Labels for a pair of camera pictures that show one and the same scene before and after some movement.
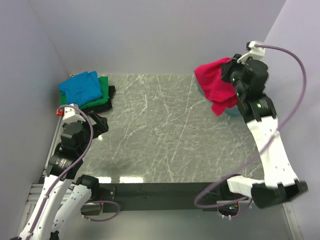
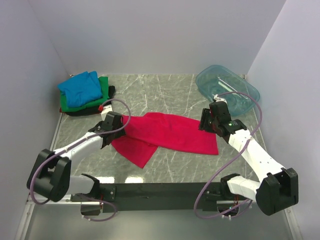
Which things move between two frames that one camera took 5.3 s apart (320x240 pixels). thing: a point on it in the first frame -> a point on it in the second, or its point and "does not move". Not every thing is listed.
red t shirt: (221, 95) -> (145, 133)
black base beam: (162, 197) does not move
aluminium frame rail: (34, 194) does not move
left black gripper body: (98, 128) -> (119, 133)
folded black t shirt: (103, 107) does not move
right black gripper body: (226, 76) -> (207, 123)
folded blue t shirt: (82, 88) does not move
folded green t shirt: (104, 85) does not move
